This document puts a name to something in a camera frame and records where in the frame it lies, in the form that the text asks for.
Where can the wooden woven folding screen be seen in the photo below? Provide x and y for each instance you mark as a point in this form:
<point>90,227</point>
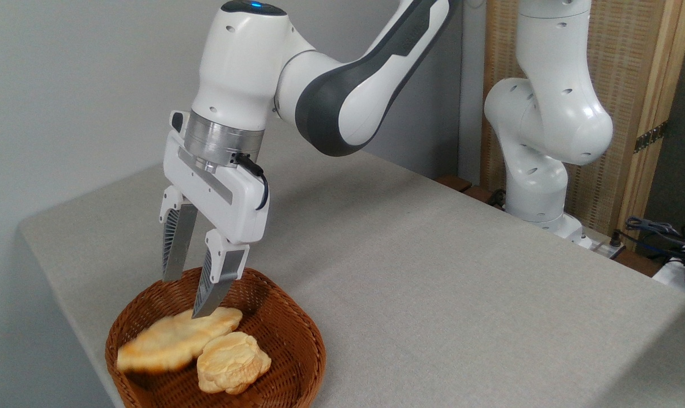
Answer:
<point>631,68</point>

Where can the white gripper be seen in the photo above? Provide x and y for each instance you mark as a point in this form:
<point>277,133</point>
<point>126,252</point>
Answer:
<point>229,198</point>

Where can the brown wicker basket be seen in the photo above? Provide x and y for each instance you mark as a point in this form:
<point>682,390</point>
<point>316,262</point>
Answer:
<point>288,340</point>

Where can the grey fabric table cover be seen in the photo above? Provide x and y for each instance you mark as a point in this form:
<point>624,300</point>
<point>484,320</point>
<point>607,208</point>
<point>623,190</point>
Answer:
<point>461,294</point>

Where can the dark metal screen hinge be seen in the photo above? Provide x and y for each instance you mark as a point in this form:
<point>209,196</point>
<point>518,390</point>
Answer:
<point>651,136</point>

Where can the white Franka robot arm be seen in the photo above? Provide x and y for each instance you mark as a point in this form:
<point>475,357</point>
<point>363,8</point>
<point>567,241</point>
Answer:
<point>246,62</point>

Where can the leaf-shaped bread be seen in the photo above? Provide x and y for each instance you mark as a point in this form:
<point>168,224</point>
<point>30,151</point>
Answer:
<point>172,340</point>

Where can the round puffy bread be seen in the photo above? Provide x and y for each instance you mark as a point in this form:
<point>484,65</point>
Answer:
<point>234,362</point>

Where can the black plug on base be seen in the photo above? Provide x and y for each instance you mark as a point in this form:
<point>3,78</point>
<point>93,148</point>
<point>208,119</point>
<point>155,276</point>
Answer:
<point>616,238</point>

